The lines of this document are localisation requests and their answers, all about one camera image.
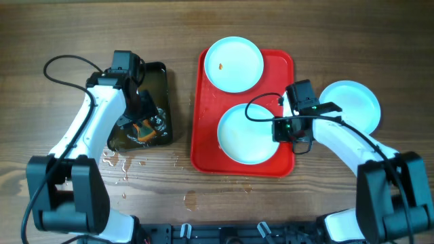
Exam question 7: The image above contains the red plastic tray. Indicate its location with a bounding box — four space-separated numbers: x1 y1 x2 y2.
190 49 295 178

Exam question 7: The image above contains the white plate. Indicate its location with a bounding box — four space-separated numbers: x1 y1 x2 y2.
203 37 264 94
319 80 381 134
217 104 279 165

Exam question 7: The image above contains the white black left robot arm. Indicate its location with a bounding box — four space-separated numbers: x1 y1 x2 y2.
20 74 144 243

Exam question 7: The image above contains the orange green scrub sponge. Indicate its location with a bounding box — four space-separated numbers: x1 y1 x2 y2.
133 119 157 142

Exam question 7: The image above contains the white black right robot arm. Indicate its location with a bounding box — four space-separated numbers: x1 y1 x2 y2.
273 107 433 243

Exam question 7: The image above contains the black water tray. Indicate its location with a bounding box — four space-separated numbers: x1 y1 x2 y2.
107 62 173 153

